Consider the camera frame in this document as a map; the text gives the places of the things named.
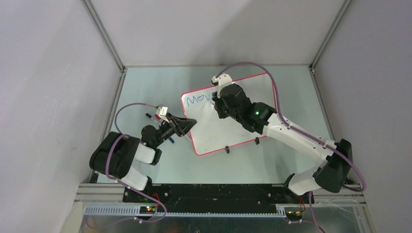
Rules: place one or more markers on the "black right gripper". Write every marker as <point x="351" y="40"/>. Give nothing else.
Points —
<point x="218" y="101"/>

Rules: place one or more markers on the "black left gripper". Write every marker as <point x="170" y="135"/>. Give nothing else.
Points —
<point x="185" y="124"/>

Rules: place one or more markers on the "pink framed whiteboard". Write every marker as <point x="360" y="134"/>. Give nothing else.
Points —
<point x="211" y="134"/>

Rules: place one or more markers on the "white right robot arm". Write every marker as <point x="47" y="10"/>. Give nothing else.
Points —
<point x="332" y="159"/>

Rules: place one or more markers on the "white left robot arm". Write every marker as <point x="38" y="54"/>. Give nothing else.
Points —
<point x="115" y="155"/>

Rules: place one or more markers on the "black cap marker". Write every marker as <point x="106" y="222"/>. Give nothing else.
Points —
<point x="153" y="118"/>

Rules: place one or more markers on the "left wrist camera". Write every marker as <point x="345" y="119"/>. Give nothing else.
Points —
<point x="161" y="112"/>

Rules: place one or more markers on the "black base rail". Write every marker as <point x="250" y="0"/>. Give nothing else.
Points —
<point x="217" y="198"/>

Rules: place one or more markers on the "aluminium frame profile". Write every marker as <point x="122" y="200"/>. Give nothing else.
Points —
<point x="106" y="199"/>

